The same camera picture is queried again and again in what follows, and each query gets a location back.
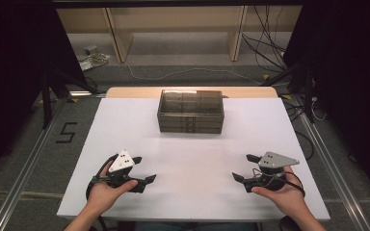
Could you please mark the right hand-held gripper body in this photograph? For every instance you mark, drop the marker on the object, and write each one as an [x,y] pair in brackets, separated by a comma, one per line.
[276,159]

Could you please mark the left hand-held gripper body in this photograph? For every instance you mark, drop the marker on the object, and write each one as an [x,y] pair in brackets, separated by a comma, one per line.
[122,162]

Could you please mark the smoky transparent drawer cabinet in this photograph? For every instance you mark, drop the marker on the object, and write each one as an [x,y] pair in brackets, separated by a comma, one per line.
[189,102]

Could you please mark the person's left hand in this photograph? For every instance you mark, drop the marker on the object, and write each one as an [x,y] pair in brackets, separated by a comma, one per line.
[101,195]

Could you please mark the person's right hand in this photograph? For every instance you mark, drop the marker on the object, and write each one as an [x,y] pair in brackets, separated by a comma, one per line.
[289,197]

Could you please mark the white table board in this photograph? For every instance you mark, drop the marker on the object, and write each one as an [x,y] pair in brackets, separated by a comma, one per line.
[189,160]

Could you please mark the light wooden table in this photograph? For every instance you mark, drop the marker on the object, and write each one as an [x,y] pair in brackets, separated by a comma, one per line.
[131,92]

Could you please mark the black tripod stand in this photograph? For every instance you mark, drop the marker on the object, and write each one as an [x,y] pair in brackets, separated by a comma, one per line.
[46,102]
[308,96]

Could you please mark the white power strip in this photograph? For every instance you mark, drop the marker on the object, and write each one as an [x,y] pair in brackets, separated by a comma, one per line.
[85,65]

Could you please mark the black curtain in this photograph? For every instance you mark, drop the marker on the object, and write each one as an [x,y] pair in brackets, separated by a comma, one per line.
[13,80]
[350,80]

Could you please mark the grey power adapter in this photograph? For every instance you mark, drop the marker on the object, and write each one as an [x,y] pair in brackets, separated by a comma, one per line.
[91,49]

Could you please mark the light wooden shelf unit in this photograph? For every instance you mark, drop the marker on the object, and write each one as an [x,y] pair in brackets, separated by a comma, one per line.
[173,19]

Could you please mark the aluminium floor rail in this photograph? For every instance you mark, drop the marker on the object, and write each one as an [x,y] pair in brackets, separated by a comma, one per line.
[22,179]
[337,179]

